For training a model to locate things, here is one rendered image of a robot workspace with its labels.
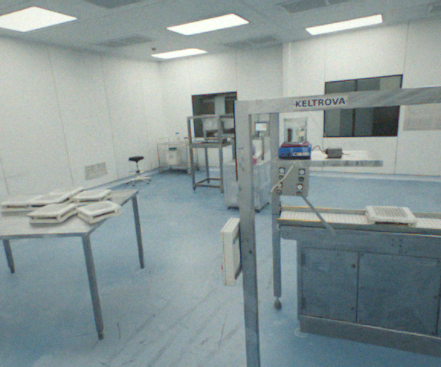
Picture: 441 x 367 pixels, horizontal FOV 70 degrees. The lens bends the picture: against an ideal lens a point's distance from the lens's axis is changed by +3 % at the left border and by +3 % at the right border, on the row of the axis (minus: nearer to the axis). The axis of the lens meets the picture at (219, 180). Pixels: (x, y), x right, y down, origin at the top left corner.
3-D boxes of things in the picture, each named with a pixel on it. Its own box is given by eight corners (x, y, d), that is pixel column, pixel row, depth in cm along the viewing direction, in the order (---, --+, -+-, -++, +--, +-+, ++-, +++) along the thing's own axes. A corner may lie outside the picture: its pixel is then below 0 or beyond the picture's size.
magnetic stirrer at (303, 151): (277, 159, 197) (277, 145, 195) (281, 154, 217) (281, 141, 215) (310, 159, 191) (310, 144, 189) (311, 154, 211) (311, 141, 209)
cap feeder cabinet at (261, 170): (224, 209, 506) (221, 164, 489) (238, 199, 554) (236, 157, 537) (260, 213, 477) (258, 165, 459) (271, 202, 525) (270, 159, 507)
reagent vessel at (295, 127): (282, 144, 198) (281, 115, 193) (284, 141, 212) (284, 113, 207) (306, 144, 193) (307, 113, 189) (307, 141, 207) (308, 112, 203)
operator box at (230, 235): (223, 285, 138) (219, 231, 132) (232, 266, 154) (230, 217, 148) (236, 287, 136) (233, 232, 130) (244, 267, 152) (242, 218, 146)
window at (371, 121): (322, 138, 680) (324, 82, 653) (322, 137, 681) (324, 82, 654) (397, 136, 615) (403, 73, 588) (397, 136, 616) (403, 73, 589)
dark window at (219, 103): (194, 138, 836) (191, 95, 810) (194, 138, 837) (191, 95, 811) (238, 137, 774) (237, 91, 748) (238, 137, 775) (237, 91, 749)
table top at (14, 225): (-130, 245, 222) (-132, 240, 221) (-5, 198, 328) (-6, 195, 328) (88, 236, 212) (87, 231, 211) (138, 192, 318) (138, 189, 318)
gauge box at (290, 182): (273, 195, 200) (272, 165, 196) (275, 190, 210) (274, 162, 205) (308, 196, 194) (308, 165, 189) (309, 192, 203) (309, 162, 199)
